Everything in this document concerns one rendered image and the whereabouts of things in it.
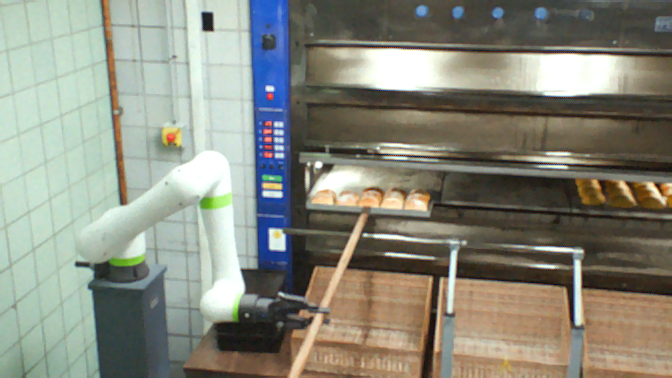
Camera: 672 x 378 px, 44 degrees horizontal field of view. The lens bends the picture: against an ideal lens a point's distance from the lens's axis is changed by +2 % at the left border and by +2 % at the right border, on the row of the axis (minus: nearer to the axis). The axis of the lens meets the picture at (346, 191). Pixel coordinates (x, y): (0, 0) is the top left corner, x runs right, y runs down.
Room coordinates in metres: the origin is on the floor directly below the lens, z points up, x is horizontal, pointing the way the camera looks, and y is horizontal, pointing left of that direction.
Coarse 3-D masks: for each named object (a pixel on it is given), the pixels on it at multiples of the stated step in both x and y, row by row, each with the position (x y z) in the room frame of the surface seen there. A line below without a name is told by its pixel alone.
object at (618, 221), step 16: (432, 208) 3.44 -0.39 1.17; (448, 208) 3.43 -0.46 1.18; (464, 208) 3.42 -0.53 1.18; (480, 208) 3.42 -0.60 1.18; (496, 208) 3.43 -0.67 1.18; (512, 208) 3.43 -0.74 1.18; (576, 224) 3.33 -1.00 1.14; (592, 224) 3.32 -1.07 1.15; (608, 224) 3.31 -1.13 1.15; (624, 224) 3.30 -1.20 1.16; (640, 224) 3.29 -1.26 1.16; (656, 224) 3.28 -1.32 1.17
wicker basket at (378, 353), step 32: (320, 288) 3.47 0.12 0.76; (384, 288) 3.42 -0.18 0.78; (416, 288) 3.40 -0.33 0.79; (352, 320) 3.40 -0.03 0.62; (384, 320) 3.38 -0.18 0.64; (416, 320) 3.36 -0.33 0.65; (320, 352) 3.17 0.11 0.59; (352, 352) 3.00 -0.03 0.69; (384, 352) 2.97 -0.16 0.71; (416, 352) 2.94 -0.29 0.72
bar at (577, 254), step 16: (368, 240) 3.11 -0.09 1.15; (384, 240) 3.10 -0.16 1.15; (400, 240) 3.08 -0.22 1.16; (416, 240) 3.07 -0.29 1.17; (432, 240) 3.07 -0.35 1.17; (448, 240) 3.06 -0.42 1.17; (576, 256) 2.96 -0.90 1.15; (576, 272) 2.92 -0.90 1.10; (576, 288) 2.88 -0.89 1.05; (448, 304) 2.88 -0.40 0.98; (576, 304) 2.83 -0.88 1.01; (448, 320) 2.83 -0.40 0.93; (576, 320) 2.78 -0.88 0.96; (448, 336) 2.83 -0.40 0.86; (576, 336) 2.75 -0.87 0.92; (448, 352) 2.83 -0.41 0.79; (576, 352) 2.75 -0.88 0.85; (448, 368) 2.82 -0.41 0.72; (576, 368) 2.74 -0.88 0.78
